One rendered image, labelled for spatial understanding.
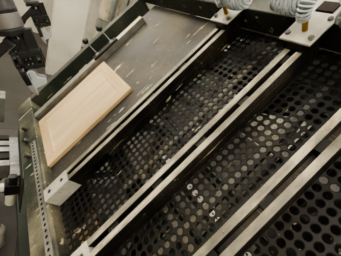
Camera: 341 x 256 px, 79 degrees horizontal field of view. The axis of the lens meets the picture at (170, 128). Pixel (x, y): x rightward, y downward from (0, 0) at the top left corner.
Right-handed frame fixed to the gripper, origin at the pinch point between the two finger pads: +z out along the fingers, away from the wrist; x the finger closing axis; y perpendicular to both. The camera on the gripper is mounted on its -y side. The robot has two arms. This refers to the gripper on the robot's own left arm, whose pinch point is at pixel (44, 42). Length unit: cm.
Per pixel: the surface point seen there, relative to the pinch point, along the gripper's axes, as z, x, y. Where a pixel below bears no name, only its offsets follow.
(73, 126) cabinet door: 34, -45, 2
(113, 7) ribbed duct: 39, 529, 154
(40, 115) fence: 39.5, -10.3, -17.5
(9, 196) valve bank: 56, -55, -38
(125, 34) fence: 2.0, -5.0, 47.6
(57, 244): 44, -100, -12
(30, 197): 47, -71, -23
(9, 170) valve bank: 50, -43, -36
